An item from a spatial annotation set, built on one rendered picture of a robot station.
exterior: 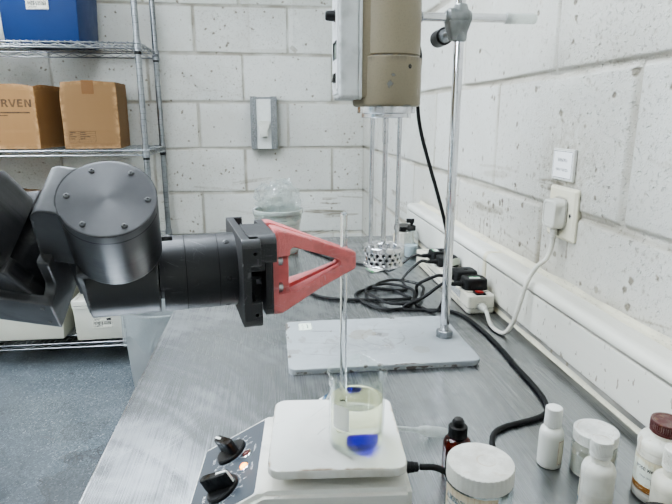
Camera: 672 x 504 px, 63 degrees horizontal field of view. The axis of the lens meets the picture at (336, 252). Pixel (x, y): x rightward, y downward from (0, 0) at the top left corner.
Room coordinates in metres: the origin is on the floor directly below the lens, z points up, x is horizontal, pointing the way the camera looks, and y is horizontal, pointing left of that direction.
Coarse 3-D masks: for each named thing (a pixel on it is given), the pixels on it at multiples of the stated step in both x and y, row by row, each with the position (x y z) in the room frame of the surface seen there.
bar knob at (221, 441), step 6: (216, 438) 0.49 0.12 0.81; (222, 438) 0.49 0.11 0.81; (228, 438) 0.48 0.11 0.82; (216, 444) 0.49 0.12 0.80; (222, 444) 0.48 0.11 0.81; (228, 444) 0.47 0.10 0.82; (234, 444) 0.48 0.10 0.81; (240, 444) 0.48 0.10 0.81; (222, 450) 0.49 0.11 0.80; (228, 450) 0.47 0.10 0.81; (234, 450) 0.47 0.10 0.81; (240, 450) 0.48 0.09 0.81; (222, 456) 0.48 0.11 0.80; (228, 456) 0.47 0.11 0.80; (234, 456) 0.47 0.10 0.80; (222, 462) 0.47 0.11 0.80; (228, 462) 0.47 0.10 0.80
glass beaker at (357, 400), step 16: (336, 368) 0.46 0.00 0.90; (352, 368) 0.47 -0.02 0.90; (368, 368) 0.47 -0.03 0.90; (384, 368) 0.45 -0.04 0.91; (336, 384) 0.43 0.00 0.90; (352, 384) 0.42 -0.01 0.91; (368, 384) 0.42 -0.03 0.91; (384, 384) 0.44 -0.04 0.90; (336, 400) 0.43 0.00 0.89; (352, 400) 0.42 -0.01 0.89; (368, 400) 0.42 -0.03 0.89; (384, 400) 0.44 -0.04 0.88; (336, 416) 0.43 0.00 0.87; (352, 416) 0.42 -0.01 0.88; (368, 416) 0.42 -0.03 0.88; (336, 432) 0.43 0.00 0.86; (352, 432) 0.42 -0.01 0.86; (368, 432) 0.42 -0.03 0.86; (336, 448) 0.43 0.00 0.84; (352, 448) 0.42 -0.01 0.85; (368, 448) 0.42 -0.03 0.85
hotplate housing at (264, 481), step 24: (240, 432) 0.52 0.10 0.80; (264, 432) 0.49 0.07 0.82; (264, 456) 0.45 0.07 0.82; (264, 480) 0.42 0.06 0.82; (288, 480) 0.41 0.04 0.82; (312, 480) 0.41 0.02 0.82; (336, 480) 0.41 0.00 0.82; (360, 480) 0.41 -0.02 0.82; (384, 480) 0.41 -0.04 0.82; (408, 480) 0.42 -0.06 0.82
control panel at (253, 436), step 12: (264, 420) 0.52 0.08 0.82; (252, 432) 0.50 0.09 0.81; (252, 444) 0.48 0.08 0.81; (216, 456) 0.49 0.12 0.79; (240, 456) 0.47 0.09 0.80; (252, 456) 0.46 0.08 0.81; (204, 468) 0.48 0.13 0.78; (216, 468) 0.47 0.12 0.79; (228, 468) 0.46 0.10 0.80; (252, 468) 0.44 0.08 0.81; (240, 480) 0.43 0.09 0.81; (252, 480) 0.42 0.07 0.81; (204, 492) 0.44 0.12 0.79; (240, 492) 0.41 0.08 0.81; (252, 492) 0.40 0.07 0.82
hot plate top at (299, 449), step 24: (288, 408) 0.50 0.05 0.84; (312, 408) 0.50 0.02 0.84; (288, 432) 0.46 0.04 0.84; (312, 432) 0.46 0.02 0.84; (384, 432) 0.46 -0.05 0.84; (288, 456) 0.42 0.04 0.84; (312, 456) 0.42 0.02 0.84; (336, 456) 0.42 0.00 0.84; (360, 456) 0.42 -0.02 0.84; (384, 456) 0.42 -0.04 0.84
